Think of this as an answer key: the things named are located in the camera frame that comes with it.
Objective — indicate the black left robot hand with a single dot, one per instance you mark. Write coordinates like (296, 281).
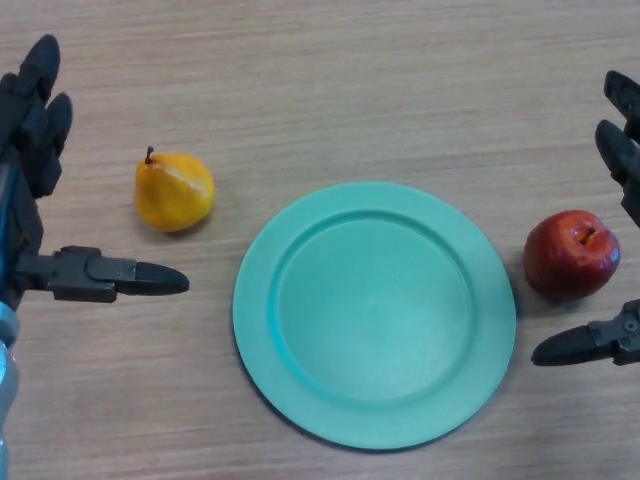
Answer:
(25, 135)

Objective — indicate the green round plate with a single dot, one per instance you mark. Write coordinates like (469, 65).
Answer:
(375, 320)

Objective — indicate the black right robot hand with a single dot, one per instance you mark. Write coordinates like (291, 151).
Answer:
(617, 147)

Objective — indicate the red apple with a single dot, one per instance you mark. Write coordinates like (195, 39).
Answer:
(567, 260)

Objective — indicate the yellow pear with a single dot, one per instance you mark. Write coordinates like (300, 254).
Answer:
(172, 195)

